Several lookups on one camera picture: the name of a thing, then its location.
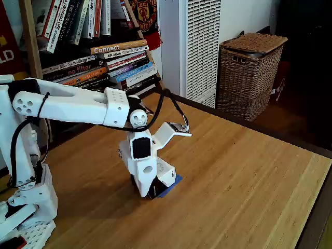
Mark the black and white servo box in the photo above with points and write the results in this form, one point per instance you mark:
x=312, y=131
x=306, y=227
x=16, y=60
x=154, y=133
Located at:
x=166, y=173

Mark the blue tape square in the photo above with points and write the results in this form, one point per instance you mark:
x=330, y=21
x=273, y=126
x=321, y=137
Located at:
x=175, y=182

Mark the black spine white text book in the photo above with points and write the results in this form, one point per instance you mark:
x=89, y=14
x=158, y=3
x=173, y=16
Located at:
x=140, y=85

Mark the white serif title book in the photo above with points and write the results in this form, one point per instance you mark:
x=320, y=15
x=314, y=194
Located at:
x=137, y=79

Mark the black Rocket Science book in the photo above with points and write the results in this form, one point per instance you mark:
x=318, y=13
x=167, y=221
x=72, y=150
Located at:
x=98, y=84

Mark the blue spine book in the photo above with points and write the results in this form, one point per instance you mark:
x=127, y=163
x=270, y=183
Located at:
x=135, y=74

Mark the purple spine book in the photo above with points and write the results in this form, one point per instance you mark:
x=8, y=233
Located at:
x=129, y=68

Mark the orange spine flat book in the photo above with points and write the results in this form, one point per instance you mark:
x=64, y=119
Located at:
x=88, y=75

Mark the white red striped book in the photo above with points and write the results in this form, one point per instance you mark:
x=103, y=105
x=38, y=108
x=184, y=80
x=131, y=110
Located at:
x=124, y=60

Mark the black no filter book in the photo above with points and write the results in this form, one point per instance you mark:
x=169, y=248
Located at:
x=77, y=70

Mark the white Modern Romance book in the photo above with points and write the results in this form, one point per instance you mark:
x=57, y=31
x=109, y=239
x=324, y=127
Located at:
x=124, y=52

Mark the tan Connect book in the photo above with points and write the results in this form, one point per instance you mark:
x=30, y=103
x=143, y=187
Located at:
x=116, y=47

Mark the white cursive title book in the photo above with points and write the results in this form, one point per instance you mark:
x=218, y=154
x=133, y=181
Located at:
x=67, y=63

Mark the white louvered heater panel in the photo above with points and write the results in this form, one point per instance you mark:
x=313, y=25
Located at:
x=202, y=52

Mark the brown wicker basket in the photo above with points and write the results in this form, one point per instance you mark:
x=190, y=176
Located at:
x=246, y=77

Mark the red black football scarf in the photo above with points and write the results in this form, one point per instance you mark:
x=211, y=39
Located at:
x=145, y=15

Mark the red white leaning book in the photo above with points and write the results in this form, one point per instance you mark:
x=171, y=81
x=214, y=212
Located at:
x=127, y=14

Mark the wide white spine book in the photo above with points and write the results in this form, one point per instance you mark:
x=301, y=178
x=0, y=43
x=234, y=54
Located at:
x=105, y=18

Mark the pale green spine book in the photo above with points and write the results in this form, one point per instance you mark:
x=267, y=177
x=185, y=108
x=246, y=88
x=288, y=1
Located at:
x=81, y=23

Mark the orange spine upright book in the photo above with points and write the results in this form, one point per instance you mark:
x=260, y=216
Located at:
x=97, y=18

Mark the narrow white spine book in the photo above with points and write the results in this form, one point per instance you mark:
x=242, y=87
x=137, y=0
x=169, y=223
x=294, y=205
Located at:
x=91, y=18

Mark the dark moral animal book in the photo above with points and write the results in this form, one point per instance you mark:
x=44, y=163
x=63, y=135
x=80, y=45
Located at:
x=68, y=23

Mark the white financial life book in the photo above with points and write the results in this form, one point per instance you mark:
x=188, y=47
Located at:
x=57, y=28

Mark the red black table clamp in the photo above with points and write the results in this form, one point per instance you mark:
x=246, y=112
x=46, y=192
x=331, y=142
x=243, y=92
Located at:
x=15, y=243

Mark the red spine white book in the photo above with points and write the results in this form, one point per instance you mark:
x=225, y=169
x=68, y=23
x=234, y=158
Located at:
x=50, y=18

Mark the red bag white print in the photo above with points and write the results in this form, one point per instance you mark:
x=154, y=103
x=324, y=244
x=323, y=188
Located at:
x=281, y=77

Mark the red and yellow banner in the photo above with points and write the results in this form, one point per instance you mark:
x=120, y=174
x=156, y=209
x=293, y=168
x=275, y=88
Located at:
x=11, y=31

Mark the wrist camera board white mount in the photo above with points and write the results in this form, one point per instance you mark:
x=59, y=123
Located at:
x=166, y=133

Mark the wooden bookshelf frame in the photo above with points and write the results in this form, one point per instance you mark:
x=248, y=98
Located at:
x=36, y=62

